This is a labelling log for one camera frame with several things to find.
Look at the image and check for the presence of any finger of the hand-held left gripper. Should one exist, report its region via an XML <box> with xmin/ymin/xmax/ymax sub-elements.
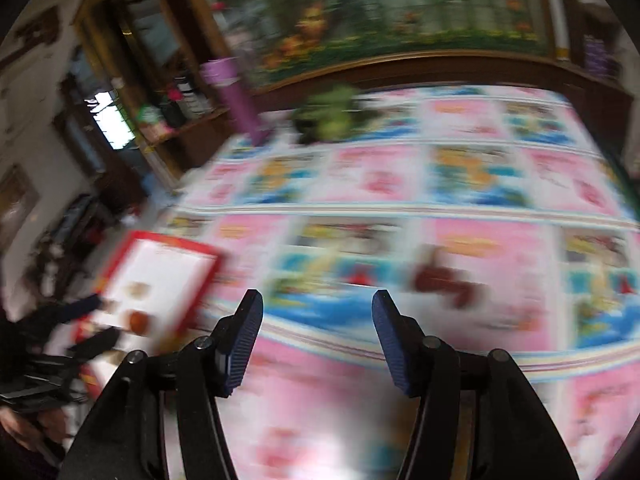
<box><xmin>65</xmin><ymin>327</ymin><xmax>122</xmax><ymax>362</ymax></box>
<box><xmin>37</xmin><ymin>294</ymin><xmax>105</xmax><ymax>333</ymax></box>

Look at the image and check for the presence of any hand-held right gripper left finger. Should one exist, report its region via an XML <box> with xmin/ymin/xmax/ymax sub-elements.
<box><xmin>57</xmin><ymin>289</ymin><xmax>264</xmax><ymax>480</ymax></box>

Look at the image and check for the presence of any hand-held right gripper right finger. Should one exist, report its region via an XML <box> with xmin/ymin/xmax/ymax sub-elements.
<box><xmin>371</xmin><ymin>289</ymin><xmax>583</xmax><ymax>480</ymax></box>

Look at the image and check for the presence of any large orange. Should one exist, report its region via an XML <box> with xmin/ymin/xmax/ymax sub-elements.
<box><xmin>125</xmin><ymin>310</ymin><xmax>153</xmax><ymax>336</ymax></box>

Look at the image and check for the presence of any red box with white inside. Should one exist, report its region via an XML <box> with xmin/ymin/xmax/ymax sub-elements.
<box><xmin>74</xmin><ymin>230</ymin><xmax>224</xmax><ymax>361</ymax></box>

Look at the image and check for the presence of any person's left hand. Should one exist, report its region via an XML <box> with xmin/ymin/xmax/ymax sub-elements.
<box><xmin>0</xmin><ymin>406</ymin><xmax>57</xmax><ymax>456</ymax></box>

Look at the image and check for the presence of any red date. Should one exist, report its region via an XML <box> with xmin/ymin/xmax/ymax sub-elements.
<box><xmin>412</xmin><ymin>267</ymin><xmax>445</xmax><ymax>294</ymax></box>
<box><xmin>440</xmin><ymin>267</ymin><xmax>471</xmax><ymax>292</ymax></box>
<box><xmin>455</xmin><ymin>282</ymin><xmax>491</xmax><ymax>309</ymax></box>

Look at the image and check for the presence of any small round brown longan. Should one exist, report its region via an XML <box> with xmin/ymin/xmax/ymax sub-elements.
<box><xmin>422</xmin><ymin>248</ymin><xmax>449</xmax><ymax>271</ymax></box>

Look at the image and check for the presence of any bright window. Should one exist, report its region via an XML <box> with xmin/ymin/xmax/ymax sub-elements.
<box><xmin>90</xmin><ymin>92</ymin><xmax>137</xmax><ymax>151</ymax></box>

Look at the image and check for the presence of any cluster of toiletry bottles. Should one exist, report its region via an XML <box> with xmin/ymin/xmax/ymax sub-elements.
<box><xmin>134</xmin><ymin>74</ymin><xmax>212</xmax><ymax>142</ymax></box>

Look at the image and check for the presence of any green leafy vegetable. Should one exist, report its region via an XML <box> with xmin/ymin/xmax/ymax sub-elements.
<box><xmin>292</xmin><ymin>85</ymin><xmax>366</xmax><ymax>142</ymax></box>

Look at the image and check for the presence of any purple thermos bottle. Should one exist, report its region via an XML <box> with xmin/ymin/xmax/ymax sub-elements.
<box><xmin>200</xmin><ymin>58</ymin><xmax>266</xmax><ymax>143</ymax></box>

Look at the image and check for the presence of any small purple bottle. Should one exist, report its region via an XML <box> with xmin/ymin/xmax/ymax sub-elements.
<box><xmin>582</xmin><ymin>35</ymin><xmax>601</xmax><ymax>77</ymax></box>

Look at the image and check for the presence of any wooden wall shelf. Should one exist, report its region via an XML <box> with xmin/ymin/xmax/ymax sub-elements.
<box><xmin>74</xmin><ymin>0</ymin><xmax>228</xmax><ymax>181</ymax></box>

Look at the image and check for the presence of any flower garden wall mural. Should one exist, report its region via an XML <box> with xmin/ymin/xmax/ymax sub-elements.
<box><xmin>195</xmin><ymin>0</ymin><xmax>551</xmax><ymax>86</ymax></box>

